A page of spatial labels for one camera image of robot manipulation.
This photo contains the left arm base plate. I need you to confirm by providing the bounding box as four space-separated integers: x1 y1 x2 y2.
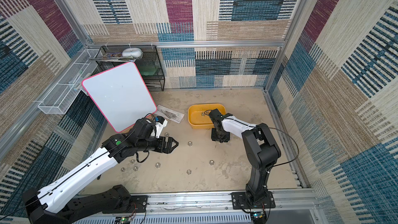
121 195 148 213

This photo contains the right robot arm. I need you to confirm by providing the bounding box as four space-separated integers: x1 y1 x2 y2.
204 109 282 208

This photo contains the yellow plastic storage box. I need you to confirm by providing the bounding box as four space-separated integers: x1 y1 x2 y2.
188 103 227 129

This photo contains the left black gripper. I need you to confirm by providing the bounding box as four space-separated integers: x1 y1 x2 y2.
136 135 180 153

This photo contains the white wire basket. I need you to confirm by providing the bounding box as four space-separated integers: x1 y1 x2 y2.
38 49 98 115

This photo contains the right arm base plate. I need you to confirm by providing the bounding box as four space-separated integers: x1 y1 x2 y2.
230 191 276 210

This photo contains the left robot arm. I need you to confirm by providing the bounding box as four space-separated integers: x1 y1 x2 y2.
22 117 179 224

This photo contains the white round device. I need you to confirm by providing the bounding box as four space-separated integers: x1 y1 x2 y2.
122 48 143 59

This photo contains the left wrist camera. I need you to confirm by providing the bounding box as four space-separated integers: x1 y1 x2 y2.
154 116 168 139

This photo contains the pink framed whiteboard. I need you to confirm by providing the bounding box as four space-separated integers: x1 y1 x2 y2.
81 62 157 133

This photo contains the black mesh shelf rack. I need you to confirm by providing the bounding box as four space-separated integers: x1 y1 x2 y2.
93 45 165 91

